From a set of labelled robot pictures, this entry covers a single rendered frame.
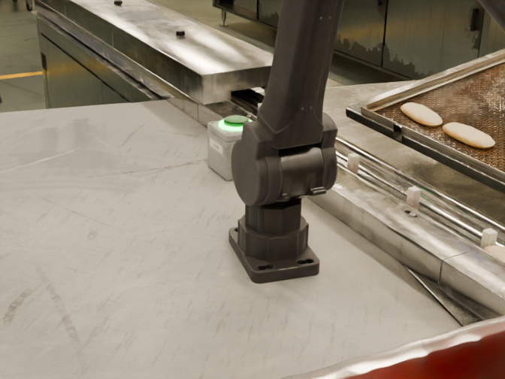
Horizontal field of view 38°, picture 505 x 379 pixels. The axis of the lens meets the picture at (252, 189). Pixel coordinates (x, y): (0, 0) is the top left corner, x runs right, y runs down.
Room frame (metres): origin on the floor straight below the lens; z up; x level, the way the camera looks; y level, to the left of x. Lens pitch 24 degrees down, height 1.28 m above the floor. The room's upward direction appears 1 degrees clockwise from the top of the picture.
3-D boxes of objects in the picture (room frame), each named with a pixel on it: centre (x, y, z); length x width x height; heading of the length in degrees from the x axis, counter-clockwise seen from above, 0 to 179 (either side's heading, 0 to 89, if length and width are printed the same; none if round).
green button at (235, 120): (1.10, 0.03, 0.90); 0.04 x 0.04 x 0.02
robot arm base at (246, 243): (0.82, -0.03, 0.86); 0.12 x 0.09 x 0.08; 17
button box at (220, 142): (1.10, 0.02, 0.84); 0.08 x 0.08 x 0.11; 29
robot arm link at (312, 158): (0.80, -0.04, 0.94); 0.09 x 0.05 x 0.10; 26
